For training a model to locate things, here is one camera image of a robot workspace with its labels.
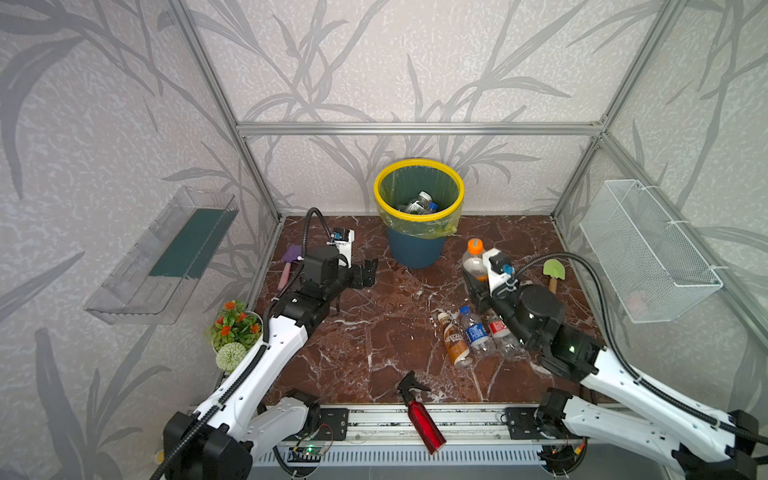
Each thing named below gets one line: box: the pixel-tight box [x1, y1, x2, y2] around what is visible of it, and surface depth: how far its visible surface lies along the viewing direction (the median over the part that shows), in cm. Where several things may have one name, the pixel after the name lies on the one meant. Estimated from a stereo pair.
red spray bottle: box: [398, 370, 447, 455], surface depth 74 cm
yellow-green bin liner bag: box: [376, 165, 462, 239], surface depth 98 cm
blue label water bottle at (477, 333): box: [460, 305, 496, 358], surface depth 86 cm
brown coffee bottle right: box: [438, 312, 470, 367], surface depth 84 cm
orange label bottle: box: [462, 238, 488, 283], surface depth 61 cm
